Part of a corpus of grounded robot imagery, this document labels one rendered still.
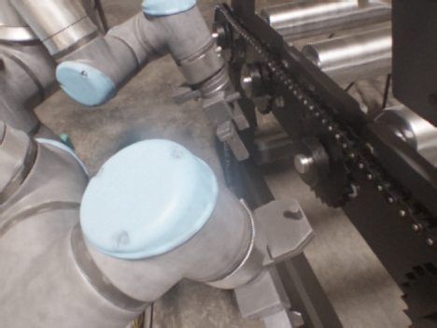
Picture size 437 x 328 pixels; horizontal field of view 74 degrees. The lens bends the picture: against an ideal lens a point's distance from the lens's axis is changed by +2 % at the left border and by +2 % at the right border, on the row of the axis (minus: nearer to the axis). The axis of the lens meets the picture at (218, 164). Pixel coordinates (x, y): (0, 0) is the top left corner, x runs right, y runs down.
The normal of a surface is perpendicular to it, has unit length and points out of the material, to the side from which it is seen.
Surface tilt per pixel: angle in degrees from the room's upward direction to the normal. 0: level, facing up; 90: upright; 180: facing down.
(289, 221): 25
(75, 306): 50
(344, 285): 0
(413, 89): 90
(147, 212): 20
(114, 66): 68
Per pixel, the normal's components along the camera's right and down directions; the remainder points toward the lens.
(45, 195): 0.15, -0.77
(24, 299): -0.35, -0.37
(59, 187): 0.41, -0.80
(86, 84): -0.28, 0.74
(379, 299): -0.07, -0.71
